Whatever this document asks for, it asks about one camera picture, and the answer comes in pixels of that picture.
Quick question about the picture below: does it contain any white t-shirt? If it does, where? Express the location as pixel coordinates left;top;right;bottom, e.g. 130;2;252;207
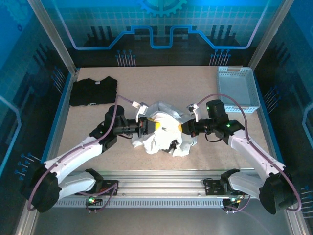
131;100;198;157

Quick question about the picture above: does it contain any light blue perforated basket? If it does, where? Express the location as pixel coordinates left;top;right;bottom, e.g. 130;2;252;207
216;66;260;113

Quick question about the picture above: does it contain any folded black t-shirt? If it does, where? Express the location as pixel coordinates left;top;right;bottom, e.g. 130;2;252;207
69;76;118;107

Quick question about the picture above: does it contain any blue table side strip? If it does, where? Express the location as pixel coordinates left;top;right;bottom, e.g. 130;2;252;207
251;70;286;172
40;68;81;177

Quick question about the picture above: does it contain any small board with LEDs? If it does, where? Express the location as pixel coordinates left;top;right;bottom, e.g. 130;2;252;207
222;197;243;209
85;194;103;206

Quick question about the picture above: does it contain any grey metal front panel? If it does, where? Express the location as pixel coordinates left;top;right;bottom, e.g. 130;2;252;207
31;208;294;235

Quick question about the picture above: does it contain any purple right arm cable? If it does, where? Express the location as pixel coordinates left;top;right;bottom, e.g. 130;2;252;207
195;94;303;212

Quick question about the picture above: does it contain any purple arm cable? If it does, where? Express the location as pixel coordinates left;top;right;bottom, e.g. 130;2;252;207
27;94;135;212
195;94;303;212

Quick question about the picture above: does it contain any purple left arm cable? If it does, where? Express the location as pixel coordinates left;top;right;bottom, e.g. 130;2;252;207
27;94;135;212

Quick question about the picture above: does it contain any aluminium mounting rail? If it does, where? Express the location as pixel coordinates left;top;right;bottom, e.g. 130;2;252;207
31;170;293;196

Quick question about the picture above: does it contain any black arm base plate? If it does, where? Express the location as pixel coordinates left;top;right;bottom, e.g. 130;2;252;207
97;180;119;196
204;178;249;196

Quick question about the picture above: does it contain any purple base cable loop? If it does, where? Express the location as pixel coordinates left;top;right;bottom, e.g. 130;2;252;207
84;177;120;213
224;193;252;213

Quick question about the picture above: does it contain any slotted grey cable duct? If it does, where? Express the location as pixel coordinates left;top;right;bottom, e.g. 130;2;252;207
52;198;227;209

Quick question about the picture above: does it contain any aluminium frame post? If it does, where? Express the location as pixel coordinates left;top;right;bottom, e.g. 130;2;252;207
26;0;79;74
248;0;295;71

